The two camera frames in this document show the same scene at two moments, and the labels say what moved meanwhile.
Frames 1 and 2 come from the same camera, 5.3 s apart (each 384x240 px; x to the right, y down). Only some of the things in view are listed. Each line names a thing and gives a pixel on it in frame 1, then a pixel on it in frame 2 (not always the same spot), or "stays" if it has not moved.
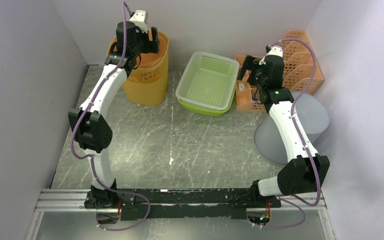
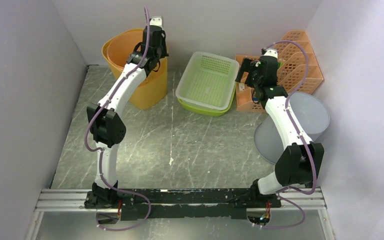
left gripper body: x=141 y=47 to x=162 y=50
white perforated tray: x=208 y=80 stays
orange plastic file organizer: x=301 y=73 stays
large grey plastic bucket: x=313 y=116 stays
